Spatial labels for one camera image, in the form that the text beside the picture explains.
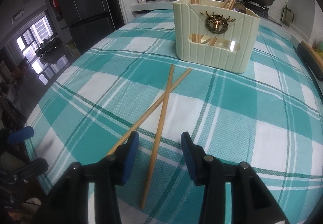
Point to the black gas stove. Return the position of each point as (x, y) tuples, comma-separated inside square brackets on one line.
[(261, 9)]

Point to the balcony window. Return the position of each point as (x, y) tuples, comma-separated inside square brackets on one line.
[(32, 35)]

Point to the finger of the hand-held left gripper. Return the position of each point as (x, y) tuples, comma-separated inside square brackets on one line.
[(21, 134), (27, 167)]

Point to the cardboard box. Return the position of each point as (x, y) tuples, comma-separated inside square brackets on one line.
[(73, 50)]

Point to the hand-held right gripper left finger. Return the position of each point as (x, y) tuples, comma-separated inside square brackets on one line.
[(130, 153)]

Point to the teal plaid tablecloth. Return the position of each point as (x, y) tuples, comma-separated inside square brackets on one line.
[(227, 125)]

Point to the wooden cutting board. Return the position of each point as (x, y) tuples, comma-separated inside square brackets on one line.
[(315, 55)]

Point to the metal spoon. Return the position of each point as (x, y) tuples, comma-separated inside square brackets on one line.
[(239, 7)]

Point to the dark furniture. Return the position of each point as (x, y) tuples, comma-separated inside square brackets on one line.
[(48, 50)]

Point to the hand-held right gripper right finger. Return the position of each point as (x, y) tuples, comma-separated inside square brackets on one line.
[(190, 156)]

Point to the cream utensil holder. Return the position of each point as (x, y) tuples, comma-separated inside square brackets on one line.
[(214, 47)]

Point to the dark tray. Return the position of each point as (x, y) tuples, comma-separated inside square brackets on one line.
[(307, 56)]

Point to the white kitchen counter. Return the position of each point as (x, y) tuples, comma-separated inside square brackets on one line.
[(151, 6)]

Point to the plastic bag with colourful contents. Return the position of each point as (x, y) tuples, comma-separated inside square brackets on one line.
[(318, 45)]

